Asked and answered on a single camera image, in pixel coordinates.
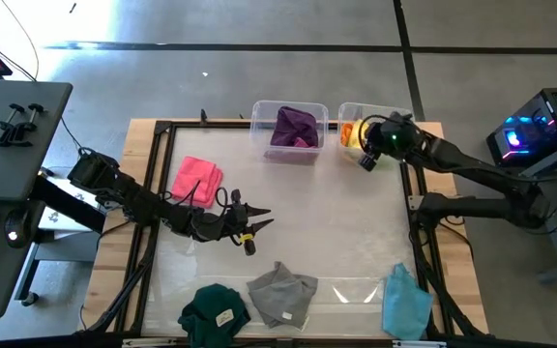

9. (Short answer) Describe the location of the grey desk panel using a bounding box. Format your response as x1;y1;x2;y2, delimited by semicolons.
0;79;74;202

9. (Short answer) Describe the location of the black computer mouse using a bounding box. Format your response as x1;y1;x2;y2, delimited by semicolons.
3;205;33;249

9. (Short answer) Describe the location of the grey towel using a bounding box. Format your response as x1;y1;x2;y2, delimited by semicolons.
246;261;319;330

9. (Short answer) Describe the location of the black aluminium table frame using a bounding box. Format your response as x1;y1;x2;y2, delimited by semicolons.
84;109;485;348

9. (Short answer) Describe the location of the yellow towel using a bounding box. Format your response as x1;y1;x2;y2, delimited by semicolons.
347;119;371;150

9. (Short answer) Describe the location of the pink towel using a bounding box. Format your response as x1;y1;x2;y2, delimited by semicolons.
169;155;224;210

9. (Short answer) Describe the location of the black computer tower with lights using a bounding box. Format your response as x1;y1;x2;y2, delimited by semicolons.
485;86;557;169

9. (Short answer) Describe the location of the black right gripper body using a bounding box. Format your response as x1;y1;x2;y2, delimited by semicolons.
365;117;396;157

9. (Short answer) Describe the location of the black clamp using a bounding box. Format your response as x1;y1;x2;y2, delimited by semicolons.
7;102;46;148
0;101;26;148

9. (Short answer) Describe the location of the purple towel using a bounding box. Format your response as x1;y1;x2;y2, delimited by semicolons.
269;105;319;149

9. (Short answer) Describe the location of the grey desk leg with caster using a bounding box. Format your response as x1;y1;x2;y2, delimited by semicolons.
15;231;101;308

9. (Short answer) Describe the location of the black mounting beam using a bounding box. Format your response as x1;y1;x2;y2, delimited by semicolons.
29;174;108;233

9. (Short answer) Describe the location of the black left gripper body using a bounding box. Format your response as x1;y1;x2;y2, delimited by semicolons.
209;188;256;243

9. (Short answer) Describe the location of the orange towel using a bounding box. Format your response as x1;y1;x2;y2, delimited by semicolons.
339;122;356;146

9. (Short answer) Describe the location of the clear plastic bin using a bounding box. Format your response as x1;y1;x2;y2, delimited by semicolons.
337;101;416;168
249;100;330;163

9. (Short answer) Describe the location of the grey metal desk frame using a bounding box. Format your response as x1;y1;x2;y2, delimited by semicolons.
510;132;557;284

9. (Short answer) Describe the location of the thin black cable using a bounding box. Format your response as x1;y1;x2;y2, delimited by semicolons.
0;0;41;82

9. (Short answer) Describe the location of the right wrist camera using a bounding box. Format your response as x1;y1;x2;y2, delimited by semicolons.
359;152;382;173

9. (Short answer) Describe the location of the silver aluminium bracket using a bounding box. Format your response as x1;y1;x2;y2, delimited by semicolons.
392;339;448;348
121;337;178;348

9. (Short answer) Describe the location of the dark green towel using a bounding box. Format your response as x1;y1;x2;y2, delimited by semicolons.
177;283;251;348

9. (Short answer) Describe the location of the white flat panel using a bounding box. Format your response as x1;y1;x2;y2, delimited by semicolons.
38;177;108;234

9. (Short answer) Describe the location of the light blue towel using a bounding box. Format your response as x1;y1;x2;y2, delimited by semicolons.
381;262;434;341

